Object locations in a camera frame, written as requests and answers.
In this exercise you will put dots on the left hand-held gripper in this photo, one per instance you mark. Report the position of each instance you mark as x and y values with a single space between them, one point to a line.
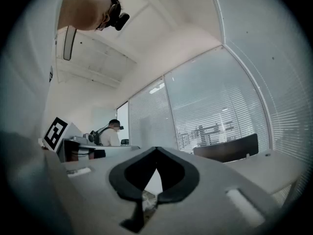
55 134

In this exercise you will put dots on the white office desk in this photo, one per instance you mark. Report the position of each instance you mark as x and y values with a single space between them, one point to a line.
115 148

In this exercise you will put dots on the black monitor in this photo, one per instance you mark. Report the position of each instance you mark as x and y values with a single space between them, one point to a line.
125 141

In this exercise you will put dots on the white window blinds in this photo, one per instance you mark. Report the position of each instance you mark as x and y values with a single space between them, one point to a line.
207 94
288 87

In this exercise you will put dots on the long ceiling light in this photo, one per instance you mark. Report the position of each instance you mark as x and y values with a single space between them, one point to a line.
69 43

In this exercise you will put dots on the person's white shirt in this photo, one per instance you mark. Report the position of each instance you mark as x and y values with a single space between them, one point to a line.
27 70

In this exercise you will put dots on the black head camera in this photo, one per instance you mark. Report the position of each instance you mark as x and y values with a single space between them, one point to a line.
121 21

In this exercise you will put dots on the person's head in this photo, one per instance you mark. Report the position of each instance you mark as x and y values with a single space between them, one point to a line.
80 8

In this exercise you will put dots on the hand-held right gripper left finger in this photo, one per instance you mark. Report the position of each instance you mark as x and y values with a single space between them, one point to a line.
93 192

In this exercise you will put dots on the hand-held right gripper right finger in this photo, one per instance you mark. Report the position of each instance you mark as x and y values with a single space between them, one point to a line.
210 192

